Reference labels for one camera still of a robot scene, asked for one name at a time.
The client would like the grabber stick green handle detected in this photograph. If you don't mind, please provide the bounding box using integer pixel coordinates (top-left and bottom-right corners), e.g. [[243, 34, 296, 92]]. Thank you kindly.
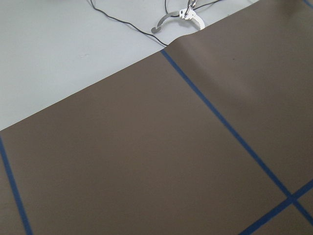
[[151, 0, 205, 34]]

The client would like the black cable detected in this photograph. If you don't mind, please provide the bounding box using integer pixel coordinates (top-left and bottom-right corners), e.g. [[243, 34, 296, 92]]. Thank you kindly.
[[88, 0, 170, 47]]

